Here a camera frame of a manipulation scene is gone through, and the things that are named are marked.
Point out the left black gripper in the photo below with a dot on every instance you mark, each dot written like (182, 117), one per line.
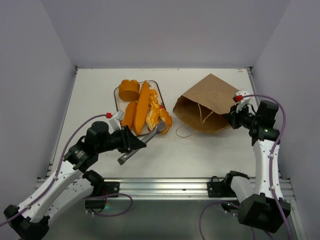
(125, 134)

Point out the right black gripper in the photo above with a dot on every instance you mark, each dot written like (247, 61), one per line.
(235, 120)

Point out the orange fake bread loaf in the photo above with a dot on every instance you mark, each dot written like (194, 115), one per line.
(129, 114)

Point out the long orange fake baguette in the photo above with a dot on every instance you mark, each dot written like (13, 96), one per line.
(141, 108)

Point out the round twisted fake bread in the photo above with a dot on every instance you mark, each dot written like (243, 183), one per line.
(155, 116)

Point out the metal tongs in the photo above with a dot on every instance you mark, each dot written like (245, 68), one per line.
(159, 128)

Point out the braided fake bread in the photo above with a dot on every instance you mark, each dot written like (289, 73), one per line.
(153, 99)

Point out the brown paper bag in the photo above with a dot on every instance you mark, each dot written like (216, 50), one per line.
(204, 106)

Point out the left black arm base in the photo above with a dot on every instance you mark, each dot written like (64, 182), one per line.
(95, 203)

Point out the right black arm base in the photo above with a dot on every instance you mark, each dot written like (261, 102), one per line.
(221, 188)

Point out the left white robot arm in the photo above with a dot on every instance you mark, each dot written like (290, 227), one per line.
(72, 181)

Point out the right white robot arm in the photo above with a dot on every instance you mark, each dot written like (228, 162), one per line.
(261, 206)

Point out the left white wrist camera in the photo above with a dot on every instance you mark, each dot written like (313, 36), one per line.
(115, 119)

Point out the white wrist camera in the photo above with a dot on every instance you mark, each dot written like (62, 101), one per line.
(115, 119)
(241, 99)

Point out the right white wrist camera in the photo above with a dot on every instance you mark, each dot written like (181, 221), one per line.
(241, 99)

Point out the aluminium frame rail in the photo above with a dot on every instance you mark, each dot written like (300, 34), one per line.
(164, 188)

